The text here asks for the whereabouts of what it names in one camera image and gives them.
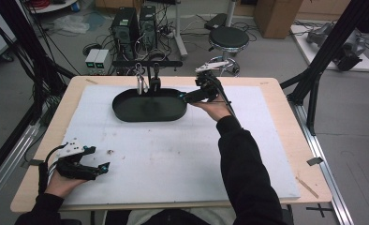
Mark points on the round white table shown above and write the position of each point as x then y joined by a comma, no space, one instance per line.
54,7

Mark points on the black key rack with tray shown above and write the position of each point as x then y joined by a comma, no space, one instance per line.
148,108

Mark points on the large grey black device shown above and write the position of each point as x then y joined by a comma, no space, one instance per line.
349,51

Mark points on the short tan tape strip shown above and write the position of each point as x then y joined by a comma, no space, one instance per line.
91,81

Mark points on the white floor board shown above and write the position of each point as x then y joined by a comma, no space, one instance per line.
310,53

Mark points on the aluminium rail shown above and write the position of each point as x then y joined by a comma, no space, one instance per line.
4,170
336,193

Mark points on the white pole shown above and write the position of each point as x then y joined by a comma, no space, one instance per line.
231,14

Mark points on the person's left hand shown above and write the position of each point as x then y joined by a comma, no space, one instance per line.
61,186

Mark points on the long tan tape strip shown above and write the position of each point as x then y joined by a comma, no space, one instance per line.
309,189

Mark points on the small grey device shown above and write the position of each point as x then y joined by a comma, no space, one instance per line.
318,34

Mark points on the black flat case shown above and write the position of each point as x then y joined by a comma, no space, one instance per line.
215,21

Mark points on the white foam mat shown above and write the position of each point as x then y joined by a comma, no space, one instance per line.
160,156

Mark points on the cardboard box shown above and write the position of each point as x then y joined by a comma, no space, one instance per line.
277,17

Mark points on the person's right hand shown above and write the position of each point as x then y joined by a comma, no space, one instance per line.
216,109

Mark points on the clear plastic bag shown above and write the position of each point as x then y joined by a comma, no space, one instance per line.
70,24

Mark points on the black car key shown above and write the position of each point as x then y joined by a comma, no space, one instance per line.
155,83

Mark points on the black metal frame stand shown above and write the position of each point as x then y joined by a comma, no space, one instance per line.
14,28
329,47

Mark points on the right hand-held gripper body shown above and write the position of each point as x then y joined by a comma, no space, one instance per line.
207,92

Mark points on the white desk leg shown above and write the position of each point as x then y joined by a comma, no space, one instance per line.
180,40

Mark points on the grey tape piece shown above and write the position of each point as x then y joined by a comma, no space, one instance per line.
314,161
34,162

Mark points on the black chair part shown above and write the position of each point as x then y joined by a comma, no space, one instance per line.
288,217

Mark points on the person's torso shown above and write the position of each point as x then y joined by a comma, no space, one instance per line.
173,219

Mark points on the white power supply unit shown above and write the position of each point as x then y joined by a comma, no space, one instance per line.
102,61
91,59

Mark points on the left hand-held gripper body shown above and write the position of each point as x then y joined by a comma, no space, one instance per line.
76,170

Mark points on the black round stool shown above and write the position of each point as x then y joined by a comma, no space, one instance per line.
228,37

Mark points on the black cross floor tape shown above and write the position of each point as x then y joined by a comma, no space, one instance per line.
320,208

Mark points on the black computer tower green sticker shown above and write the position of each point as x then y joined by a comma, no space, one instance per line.
125,34

